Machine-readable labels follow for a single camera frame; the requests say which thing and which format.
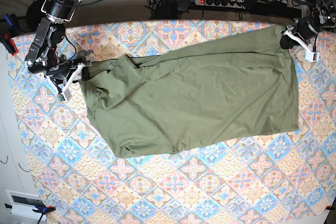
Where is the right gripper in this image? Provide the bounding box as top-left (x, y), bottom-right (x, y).
top-left (44, 58), bottom-right (90, 85)

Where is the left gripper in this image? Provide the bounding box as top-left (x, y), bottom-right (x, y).
top-left (280, 17), bottom-right (319, 49)

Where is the green t-shirt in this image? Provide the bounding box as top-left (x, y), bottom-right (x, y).
top-left (79, 25), bottom-right (298, 158)

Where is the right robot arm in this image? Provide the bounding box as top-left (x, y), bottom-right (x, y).
top-left (25, 0), bottom-right (82, 84)

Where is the white power strip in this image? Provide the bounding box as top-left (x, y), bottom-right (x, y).
top-left (194, 0), bottom-right (244, 9)

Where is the black round stool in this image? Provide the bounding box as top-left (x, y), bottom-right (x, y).
top-left (26, 0), bottom-right (46, 31)

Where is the patterned tablecloth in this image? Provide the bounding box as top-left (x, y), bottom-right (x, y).
top-left (7, 32), bottom-right (335, 223)

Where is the blue clamp bottom left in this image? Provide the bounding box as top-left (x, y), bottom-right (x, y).
top-left (4, 202), bottom-right (56, 224)

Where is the orange clamp bottom right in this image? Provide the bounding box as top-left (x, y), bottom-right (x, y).
top-left (325, 206), bottom-right (335, 211)

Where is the white wall outlet box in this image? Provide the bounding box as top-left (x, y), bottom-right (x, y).
top-left (5, 189), bottom-right (45, 220)

